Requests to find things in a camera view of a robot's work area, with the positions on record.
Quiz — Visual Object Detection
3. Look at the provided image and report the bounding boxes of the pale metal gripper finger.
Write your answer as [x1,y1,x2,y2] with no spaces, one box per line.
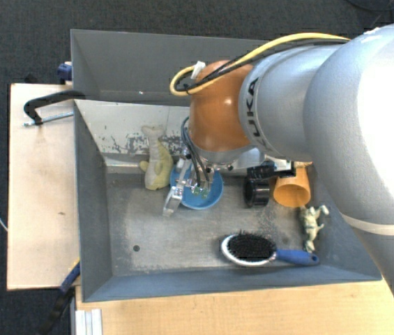
[176,156,188,188]
[162,185,185,218]

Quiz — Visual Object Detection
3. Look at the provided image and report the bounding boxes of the pale yellow plush toy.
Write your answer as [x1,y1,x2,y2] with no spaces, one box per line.
[138,125,174,191]

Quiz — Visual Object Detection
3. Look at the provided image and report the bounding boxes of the blue bowl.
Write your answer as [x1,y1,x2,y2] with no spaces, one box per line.
[169,164,225,211]

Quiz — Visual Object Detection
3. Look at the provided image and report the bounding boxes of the grey metal bin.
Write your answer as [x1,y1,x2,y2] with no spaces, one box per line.
[70,29,383,303]

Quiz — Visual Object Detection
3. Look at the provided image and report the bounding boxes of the black cup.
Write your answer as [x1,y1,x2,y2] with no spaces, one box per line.
[243,177,271,209]

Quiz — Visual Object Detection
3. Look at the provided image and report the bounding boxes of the orange cup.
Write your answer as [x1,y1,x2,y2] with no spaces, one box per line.
[272,165,312,209]

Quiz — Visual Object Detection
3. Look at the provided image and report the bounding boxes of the blue and white hairbrush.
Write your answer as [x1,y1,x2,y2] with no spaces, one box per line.
[220,232,321,268]

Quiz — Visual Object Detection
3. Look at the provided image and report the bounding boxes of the pale green toy animal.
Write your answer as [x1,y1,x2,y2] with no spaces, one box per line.
[298,204,331,254]

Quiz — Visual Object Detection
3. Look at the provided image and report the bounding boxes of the pale wood board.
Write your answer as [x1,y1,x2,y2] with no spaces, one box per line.
[6,83,81,291]

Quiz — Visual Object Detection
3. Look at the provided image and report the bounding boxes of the black cylinder on white bracket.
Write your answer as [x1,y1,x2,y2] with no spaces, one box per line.
[247,159,294,181]

